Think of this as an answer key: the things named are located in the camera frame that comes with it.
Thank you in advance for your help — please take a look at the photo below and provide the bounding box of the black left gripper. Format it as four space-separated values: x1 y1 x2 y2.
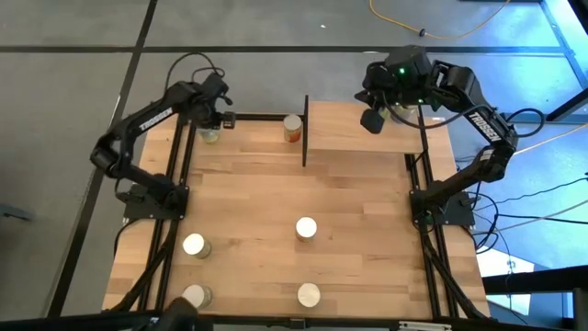
192 73 238 131

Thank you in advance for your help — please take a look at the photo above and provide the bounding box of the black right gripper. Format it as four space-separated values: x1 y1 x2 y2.
356 44 435 135

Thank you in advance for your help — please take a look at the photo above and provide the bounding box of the green label tin can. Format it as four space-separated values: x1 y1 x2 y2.
388 104 418 126

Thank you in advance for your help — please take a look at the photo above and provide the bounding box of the pineapple label orange can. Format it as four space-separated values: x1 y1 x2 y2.
294 215 319 244
282 113 304 143

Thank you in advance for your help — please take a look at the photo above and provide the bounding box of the oranges label green can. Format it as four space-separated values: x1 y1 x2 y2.
182 232 213 260

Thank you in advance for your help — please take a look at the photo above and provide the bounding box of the pears label green can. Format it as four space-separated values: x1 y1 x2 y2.
181 283 214 310
296 281 322 309

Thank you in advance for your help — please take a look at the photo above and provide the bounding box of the wooden shelf black frame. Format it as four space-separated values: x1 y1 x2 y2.
301 94 431 169

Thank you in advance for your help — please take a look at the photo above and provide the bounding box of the black aluminium rig frame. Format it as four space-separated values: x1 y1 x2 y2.
103 109 492 331

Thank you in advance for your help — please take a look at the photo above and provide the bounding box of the yellow cable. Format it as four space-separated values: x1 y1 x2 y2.
368 0 512 41

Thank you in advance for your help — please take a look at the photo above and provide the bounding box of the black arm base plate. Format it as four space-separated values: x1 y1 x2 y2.
410 189 477 227
122 183 190 222

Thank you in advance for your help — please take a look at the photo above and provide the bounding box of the black floor cable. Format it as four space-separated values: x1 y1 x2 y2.
472 177 588 208
495 212 588 226

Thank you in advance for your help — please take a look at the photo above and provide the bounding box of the beige cable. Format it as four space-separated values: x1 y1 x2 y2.
527 122 588 149
477 198 588 235

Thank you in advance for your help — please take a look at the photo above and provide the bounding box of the black frame beam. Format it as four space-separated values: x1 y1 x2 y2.
481 264 588 295
546 86 588 121

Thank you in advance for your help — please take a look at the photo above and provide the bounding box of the silver corner bracket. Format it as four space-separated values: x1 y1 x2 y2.
398 321 452 331

